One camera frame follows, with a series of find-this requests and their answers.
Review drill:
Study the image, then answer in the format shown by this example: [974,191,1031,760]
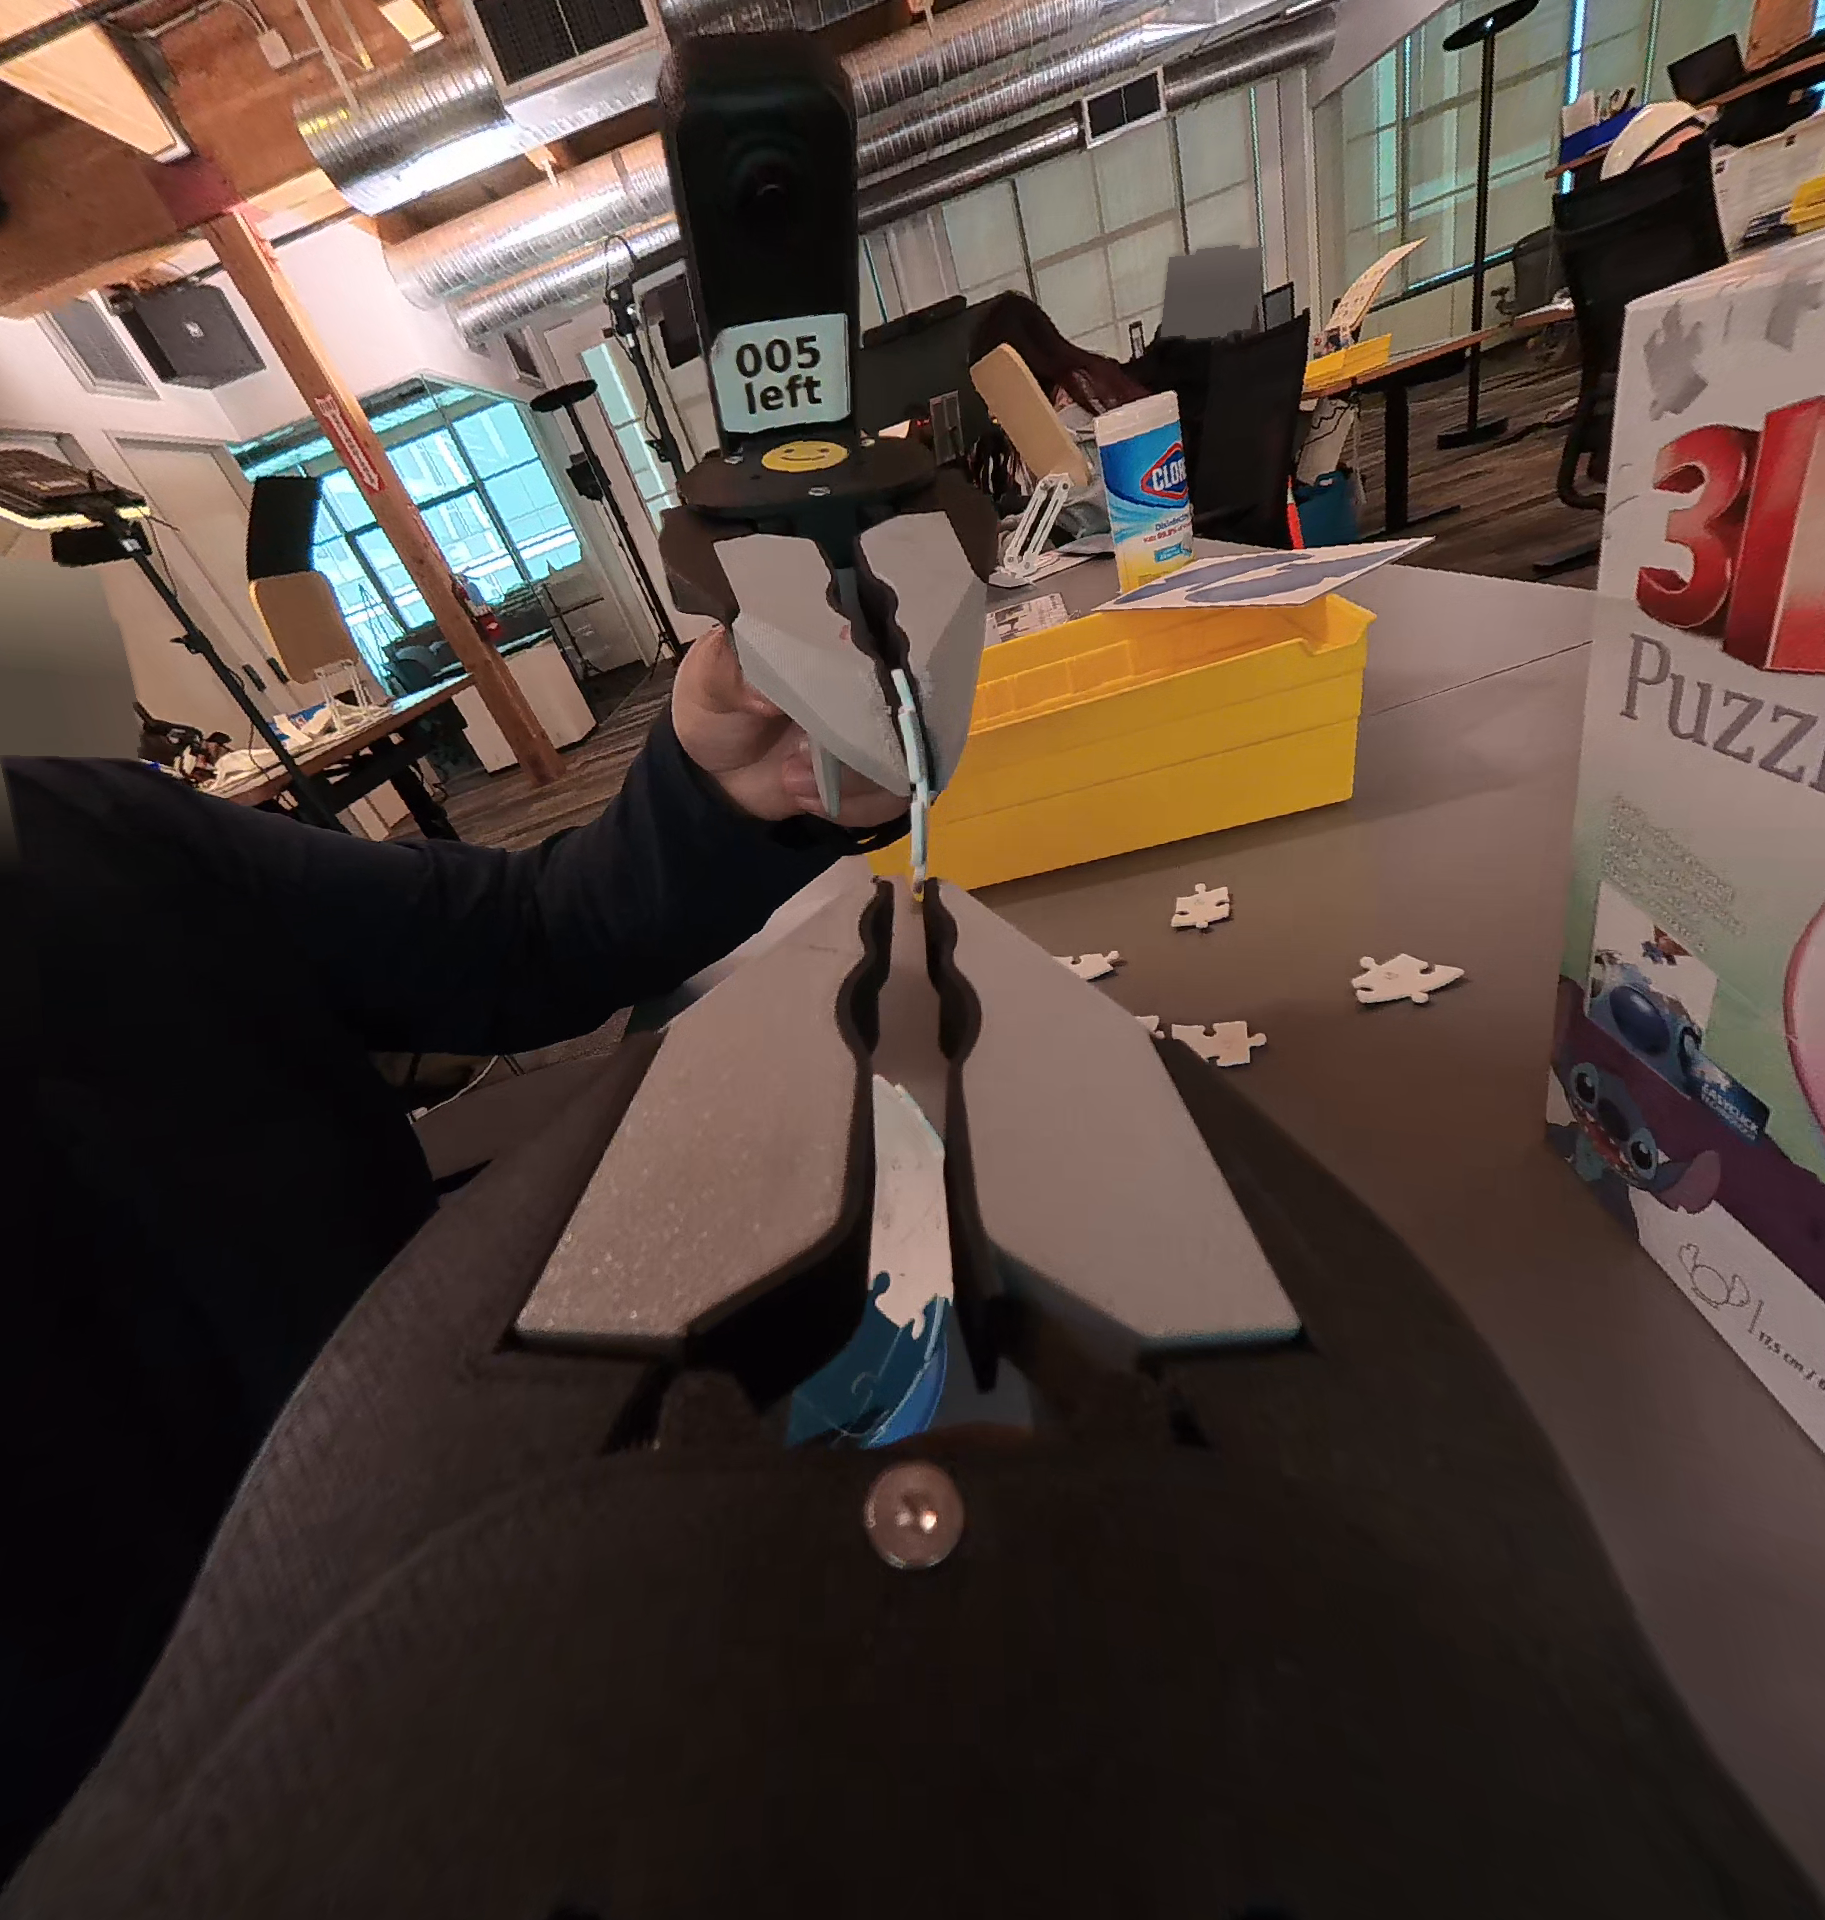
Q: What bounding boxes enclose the black speaker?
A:
[110,276,271,391]

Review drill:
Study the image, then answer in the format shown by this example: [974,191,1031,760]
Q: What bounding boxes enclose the puzzle ball box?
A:
[1544,254,1825,1463]

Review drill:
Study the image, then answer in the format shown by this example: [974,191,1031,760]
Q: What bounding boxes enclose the blue and white puzzle card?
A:
[1092,536,1433,615]

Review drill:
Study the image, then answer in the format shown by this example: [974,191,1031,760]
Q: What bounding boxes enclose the beige paddle on white stand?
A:
[249,569,391,736]
[968,342,1094,588]

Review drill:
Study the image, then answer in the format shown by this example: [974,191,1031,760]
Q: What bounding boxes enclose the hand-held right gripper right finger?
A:
[919,877,1304,1388]

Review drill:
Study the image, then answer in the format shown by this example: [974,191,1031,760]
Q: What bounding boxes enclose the white helmet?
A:
[1592,101,1720,185]

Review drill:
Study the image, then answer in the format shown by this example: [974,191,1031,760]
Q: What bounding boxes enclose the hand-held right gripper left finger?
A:
[514,878,899,1408]

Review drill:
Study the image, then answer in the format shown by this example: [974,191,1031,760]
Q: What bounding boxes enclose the partly built puzzle ball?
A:
[785,660,956,1450]

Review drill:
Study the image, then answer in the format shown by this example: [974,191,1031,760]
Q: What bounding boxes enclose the person's dark clothed torso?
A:
[0,749,466,1920]

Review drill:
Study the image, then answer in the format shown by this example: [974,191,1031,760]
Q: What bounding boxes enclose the light panel on tripod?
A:
[0,447,351,834]

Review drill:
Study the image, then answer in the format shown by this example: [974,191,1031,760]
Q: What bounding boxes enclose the black monitor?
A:
[858,295,974,437]

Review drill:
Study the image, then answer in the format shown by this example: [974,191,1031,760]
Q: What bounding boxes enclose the yellow plastic tray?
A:
[869,772,1361,891]
[968,588,1374,740]
[934,705,1366,825]

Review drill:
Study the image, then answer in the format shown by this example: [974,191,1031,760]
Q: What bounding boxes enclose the silver air duct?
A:
[293,36,674,217]
[384,6,1342,350]

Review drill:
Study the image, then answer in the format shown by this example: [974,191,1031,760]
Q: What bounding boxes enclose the wooden desk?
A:
[140,674,481,842]

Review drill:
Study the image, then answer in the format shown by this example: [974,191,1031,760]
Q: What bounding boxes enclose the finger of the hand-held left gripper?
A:
[714,536,918,830]
[858,509,992,804]

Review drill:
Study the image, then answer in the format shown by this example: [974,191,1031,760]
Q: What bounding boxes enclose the black round-top pole stand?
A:
[530,380,682,668]

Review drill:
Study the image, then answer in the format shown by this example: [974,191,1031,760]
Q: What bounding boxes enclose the black floor lamp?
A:
[1444,0,1544,323]

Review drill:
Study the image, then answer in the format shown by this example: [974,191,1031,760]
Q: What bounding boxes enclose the wooden post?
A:
[199,210,565,785]

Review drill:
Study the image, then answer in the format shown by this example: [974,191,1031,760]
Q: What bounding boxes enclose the person's left hand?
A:
[672,622,855,825]

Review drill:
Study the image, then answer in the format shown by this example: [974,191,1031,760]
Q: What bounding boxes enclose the white puzzle pieces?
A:
[1054,883,1466,1072]

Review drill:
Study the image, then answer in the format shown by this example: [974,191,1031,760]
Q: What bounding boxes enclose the wipes canister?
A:
[1094,391,1195,591]

